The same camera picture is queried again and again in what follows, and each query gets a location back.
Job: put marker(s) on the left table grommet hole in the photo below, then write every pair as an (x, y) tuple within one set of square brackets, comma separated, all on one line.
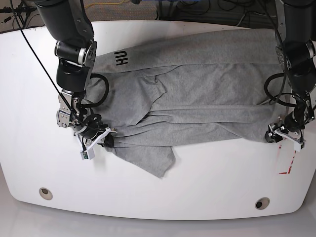
[(46, 194)]

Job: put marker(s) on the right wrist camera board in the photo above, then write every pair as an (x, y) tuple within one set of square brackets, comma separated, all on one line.
[(87, 154)]

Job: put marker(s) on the black tripod stand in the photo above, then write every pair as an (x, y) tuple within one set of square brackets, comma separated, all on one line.
[(21, 15)]

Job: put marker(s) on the red tape marking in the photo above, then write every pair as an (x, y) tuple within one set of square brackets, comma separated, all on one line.
[(285, 159)]

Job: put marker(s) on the grey T-shirt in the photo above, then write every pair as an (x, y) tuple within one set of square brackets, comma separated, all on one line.
[(187, 90)]

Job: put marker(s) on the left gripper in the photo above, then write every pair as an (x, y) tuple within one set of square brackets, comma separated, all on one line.
[(291, 127)]

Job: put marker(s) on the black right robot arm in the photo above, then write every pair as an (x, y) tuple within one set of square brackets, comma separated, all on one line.
[(75, 48)]

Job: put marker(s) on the table grommet hole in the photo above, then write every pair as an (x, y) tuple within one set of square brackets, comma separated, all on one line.
[(46, 194), (262, 203)]

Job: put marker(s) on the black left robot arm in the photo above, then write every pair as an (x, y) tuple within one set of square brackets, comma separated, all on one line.
[(296, 86)]

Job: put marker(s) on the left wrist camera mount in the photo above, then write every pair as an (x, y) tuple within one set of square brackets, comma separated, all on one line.
[(299, 145)]

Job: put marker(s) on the right table grommet hole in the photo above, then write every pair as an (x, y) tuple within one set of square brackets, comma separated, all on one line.
[(262, 203)]

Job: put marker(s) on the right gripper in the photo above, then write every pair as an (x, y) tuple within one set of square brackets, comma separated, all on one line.
[(92, 131)]

